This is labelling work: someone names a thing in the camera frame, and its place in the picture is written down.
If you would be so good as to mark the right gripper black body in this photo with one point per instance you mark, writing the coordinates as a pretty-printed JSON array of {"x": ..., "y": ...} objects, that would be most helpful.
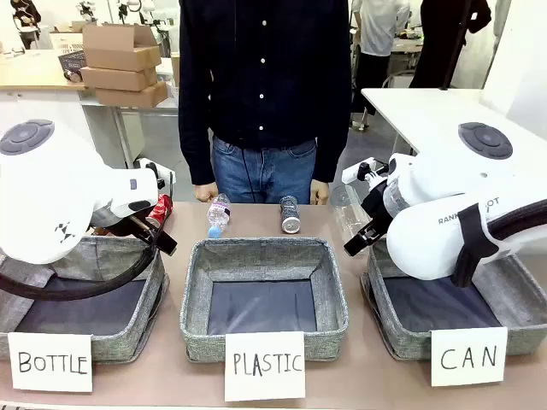
[{"x": 377, "y": 205}]

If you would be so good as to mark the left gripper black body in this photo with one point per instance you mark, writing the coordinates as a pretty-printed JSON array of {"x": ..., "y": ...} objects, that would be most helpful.
[{"x": 109, "y": 222}]

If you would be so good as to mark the large clear plastic bottle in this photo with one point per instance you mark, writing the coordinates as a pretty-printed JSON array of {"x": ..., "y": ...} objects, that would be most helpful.
[{"x": 348, "y": 213}]

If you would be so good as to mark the crushed red cola can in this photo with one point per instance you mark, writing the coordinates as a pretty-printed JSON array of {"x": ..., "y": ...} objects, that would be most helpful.
[{"x": 160, "y": 211}]

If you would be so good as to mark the small clear water bottle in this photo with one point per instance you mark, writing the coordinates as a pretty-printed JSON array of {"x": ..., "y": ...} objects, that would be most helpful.
[{"x": 219, "y": 213}]

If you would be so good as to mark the dark Pepsi can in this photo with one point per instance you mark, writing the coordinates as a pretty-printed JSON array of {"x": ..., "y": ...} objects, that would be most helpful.
[{"x": 289, "y": 213}]

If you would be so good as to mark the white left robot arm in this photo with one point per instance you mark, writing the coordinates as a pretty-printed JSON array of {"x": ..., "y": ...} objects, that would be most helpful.
[{"x": 51, "y": 192}]

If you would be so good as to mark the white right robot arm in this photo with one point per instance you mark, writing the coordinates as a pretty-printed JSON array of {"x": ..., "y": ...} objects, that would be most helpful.
[{"x": 444, "y": 222}]

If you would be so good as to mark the grey fabric basket bottle label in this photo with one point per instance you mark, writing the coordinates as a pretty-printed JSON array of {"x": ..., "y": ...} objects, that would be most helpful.
[{"x": 128, "y": 333}]

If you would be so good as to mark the grey fabric basket plastic label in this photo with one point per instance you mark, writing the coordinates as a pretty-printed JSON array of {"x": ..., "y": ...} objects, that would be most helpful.
[{"x": 265, "y": 260}]

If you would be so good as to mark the grey fabric basket can label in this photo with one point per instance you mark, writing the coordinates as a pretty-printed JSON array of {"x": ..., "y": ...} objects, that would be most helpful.
[{"x": 406, "y": 337}]

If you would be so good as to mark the white paper sign CAN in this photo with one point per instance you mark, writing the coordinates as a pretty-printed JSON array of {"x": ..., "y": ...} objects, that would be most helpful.
[{"x": 468, "y": 356}]

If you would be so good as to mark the black mesh basket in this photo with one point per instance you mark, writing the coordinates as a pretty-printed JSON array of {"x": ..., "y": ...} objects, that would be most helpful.
[{"x": 72, "y": 64}]

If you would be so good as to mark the person's left hand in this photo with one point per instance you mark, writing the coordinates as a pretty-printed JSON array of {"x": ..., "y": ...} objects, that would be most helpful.
[{"x": 320, "y": 192}]

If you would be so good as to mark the person's right hand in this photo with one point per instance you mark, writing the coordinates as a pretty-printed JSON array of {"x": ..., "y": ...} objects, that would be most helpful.
[{"x": 206, "y": 193}]

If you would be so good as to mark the white desk with legs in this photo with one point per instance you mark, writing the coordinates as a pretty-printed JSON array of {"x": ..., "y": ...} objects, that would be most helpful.
[{"x": 128, "y": 112}]

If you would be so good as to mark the flat closed cardboard box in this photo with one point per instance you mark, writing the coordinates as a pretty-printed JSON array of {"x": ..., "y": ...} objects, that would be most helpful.
[
  {"x": 117, "y": 79},
  {"x": 132, "y": 97}
]

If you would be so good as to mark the white paper sign BOTTLE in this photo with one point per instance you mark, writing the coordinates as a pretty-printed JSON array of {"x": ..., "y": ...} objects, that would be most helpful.
[{"x": 50, "y": 362}]

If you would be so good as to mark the white paper sign PLASTIC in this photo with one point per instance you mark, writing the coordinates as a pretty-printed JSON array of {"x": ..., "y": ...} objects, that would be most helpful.
[{"x": 265, "y": 365}]

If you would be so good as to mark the person in dark shirt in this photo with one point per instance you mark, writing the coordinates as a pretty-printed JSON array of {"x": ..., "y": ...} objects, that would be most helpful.
[{"x": 265, "y": 85}]

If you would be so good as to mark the wooden top desk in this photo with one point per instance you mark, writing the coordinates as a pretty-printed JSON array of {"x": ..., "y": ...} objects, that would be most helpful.
[{"x": 25, "y": 70}]

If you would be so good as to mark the person in white shirt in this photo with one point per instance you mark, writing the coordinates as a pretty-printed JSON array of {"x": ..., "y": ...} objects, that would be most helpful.
[{"x": 380, "y": 30}]

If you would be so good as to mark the open cardboard box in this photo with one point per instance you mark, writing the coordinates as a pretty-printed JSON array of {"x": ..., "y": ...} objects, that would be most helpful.
[{"x": 119, "y": 47}]

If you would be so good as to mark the person in black clothes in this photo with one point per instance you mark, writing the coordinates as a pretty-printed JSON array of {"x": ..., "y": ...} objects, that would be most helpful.
[{"x": 444, "y": 42}]

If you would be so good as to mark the white plastic crate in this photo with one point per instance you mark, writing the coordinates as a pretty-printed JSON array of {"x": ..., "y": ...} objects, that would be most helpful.
[{"x": 66, "y": 42}]

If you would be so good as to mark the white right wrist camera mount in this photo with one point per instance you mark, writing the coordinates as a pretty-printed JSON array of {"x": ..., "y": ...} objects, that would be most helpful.
[{"x": 363, "y": 171}]

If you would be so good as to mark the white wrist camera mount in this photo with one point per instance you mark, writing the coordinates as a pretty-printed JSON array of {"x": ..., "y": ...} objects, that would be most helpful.
[
  {"x": 363, "y": 171},
  {"x": 151, "y": 171}
]

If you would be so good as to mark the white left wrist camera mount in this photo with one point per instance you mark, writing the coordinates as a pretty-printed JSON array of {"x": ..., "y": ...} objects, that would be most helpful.
[{"x": 151, "y": 171}]

